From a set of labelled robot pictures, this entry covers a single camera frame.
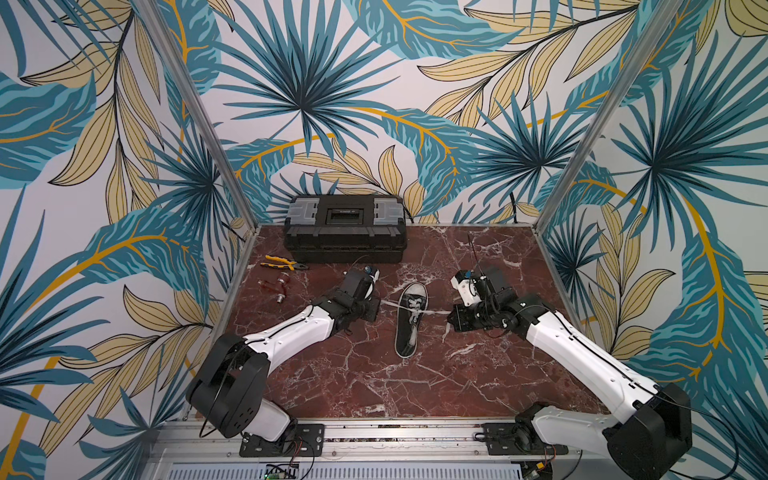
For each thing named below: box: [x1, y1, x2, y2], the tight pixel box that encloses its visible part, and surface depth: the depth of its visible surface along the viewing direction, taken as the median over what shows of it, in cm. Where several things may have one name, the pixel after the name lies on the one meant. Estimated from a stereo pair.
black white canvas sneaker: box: [394, 282, 429, 359], surface depth 92 cm
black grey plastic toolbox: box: [284, 194, 407, 264], surface depth 100 cm
